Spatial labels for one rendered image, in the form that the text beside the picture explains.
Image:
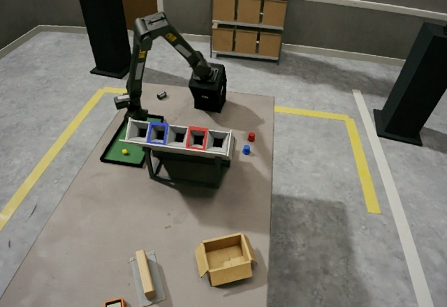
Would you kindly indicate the blue plug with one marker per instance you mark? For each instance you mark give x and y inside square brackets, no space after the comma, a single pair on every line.
[246,149]

